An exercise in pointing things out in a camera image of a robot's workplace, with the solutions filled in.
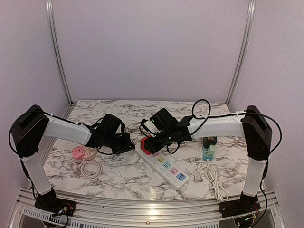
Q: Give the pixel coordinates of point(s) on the pink round power strip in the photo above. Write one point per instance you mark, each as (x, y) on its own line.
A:
(90, 153)

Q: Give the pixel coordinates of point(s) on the light green plug on teal strip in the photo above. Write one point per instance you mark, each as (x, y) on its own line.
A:
(210, 150)

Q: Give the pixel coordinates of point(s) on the aluminium front rail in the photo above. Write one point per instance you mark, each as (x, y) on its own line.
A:
(95, 212)

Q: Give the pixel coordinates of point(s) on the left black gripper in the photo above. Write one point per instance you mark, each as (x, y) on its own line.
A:
(125, 147)

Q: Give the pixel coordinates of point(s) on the dark green cube plug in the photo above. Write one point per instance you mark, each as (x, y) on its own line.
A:
(207, 141)

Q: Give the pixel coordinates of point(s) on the left aluminium frame post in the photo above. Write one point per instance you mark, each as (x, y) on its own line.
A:
(55, 44)

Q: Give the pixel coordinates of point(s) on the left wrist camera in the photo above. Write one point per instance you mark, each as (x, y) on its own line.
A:
(111, 124)

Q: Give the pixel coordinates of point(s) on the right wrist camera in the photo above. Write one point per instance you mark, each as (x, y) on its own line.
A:
(160, 121)

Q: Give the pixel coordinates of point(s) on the right aluminium frame post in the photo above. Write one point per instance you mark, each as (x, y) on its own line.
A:
(243, 48)

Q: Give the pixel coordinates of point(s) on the teal power strip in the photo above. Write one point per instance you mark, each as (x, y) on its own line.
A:
(205, 156)

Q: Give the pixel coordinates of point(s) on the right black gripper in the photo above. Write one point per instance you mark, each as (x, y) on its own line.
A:
(151, 147)

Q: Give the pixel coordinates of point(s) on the red cube socket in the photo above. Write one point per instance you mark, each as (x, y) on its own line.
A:
(142, 145)

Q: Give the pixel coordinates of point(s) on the pink cube socket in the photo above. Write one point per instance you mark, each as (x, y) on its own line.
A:
(78, 152)

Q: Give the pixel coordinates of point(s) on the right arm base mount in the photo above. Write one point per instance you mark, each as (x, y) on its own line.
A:
(245, 204)

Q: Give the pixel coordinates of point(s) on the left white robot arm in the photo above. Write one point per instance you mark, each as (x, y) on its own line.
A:
(27, 131)

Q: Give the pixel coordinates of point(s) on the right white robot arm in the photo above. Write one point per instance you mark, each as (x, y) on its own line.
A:
(250, 124)

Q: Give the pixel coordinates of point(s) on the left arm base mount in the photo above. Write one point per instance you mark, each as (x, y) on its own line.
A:
(55, 205)

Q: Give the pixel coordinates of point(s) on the white multicolour power strip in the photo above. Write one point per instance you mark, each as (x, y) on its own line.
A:
(165, 168)

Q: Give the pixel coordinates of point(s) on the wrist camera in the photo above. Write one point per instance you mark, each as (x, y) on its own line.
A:
(111, 124)
(160, 121)

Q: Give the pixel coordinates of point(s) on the aluminium frame post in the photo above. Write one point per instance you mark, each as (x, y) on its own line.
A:
(243, 48)
(55, 44)

